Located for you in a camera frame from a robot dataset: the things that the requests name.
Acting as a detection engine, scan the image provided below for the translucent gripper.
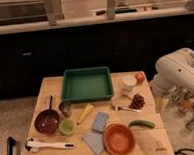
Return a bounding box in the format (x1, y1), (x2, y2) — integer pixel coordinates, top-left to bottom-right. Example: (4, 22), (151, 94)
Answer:
(152, 88), (174, 113)

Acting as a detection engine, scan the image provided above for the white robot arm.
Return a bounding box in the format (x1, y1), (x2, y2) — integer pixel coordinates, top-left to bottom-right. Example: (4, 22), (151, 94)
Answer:
(149, 48), (194, 113)

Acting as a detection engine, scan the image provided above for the small metal cup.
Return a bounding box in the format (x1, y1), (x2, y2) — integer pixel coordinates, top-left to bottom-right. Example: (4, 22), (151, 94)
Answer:
(58, 101), (72, 117)

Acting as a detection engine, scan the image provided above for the green plastic cup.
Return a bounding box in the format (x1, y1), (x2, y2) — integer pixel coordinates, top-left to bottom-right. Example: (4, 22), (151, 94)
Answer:
(59, 118), (74, 135)

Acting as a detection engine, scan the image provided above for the brown pine cone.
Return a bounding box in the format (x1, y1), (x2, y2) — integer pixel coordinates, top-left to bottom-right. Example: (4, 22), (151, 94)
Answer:
(129, 93), (145, 110)

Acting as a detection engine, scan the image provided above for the orange tomato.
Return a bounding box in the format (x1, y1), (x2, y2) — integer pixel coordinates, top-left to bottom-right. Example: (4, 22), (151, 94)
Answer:
(135, 73), (145, 84)

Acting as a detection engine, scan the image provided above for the white jar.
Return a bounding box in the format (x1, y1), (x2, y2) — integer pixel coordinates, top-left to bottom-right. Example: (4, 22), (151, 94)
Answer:
(122, 75), (137, 92)

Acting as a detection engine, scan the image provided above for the silver fork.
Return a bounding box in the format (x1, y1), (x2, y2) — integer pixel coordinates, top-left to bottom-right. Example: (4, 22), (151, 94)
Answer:
(114, 106), (142, 112)

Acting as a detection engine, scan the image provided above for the clear glass bowl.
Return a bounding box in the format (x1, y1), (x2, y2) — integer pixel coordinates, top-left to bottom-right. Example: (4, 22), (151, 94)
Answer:
(111, 95), (131, 107)

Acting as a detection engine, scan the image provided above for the orange bowl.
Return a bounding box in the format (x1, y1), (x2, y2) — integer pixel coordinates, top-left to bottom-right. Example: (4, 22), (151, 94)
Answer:
(103, 124), (135, 155)

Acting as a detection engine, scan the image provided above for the blue sponge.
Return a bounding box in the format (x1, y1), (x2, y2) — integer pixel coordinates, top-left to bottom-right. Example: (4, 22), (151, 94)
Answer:
(92, 112), (108, 133)

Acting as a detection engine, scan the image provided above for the grey blue cloth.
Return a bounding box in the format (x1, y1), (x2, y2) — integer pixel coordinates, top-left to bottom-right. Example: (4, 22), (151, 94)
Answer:
(83, 131), (105, 155)

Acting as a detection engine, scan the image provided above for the green plastic tray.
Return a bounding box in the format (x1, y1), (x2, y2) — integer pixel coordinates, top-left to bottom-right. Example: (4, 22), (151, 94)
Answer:
(61, 66), (114, 103)

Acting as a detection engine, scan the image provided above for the dark red pan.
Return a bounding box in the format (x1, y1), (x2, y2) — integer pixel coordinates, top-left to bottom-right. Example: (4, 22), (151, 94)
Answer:
(34, 96), (60, 135)

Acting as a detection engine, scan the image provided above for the black stand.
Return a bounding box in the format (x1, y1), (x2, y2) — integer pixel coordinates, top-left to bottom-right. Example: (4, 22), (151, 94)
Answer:
(6, 136), (21, 155)

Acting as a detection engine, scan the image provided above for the white handled brush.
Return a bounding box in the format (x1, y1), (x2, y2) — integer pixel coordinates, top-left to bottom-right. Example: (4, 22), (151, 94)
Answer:
(25, 139), (75, 153)

